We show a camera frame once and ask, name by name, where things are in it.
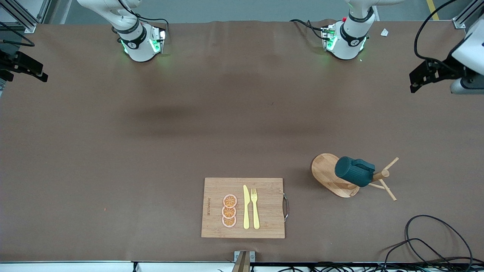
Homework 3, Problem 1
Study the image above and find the yellow plastic knife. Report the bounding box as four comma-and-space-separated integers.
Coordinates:
243, 185, 251, 230

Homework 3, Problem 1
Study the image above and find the metal and wood bracket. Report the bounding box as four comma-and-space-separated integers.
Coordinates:
233, 250, 256, 272

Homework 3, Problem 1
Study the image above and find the wooden cutting board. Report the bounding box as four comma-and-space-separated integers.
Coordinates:
201, 178, 289, 239

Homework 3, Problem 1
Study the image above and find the yellow plastic fork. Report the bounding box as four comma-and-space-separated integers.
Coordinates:
251, 188, 261, 230

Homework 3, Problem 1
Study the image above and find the black base cable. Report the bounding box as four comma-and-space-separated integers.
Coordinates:
289, 18, 331, 38

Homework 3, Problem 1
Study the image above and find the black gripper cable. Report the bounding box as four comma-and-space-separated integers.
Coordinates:
0, 21, 35, 48
414, 0, 460, 65

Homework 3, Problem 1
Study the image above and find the black looped cable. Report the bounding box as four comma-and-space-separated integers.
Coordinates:
405, 215, 474, 265
378, 238, 454, 270

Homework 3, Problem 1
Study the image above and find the dark teal ribbed cup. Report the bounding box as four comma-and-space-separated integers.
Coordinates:
335, 156, 376, 188

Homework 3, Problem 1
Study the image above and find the brown table mat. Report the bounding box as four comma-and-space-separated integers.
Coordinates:
0, 19, 484, 263

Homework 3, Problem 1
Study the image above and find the wooden cup rack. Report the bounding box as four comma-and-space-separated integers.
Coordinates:
311, 153, 400, 202

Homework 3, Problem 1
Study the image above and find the aluminium frame profile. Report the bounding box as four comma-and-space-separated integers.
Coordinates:
0, 0, 37, 34
453, 0, 484, 29

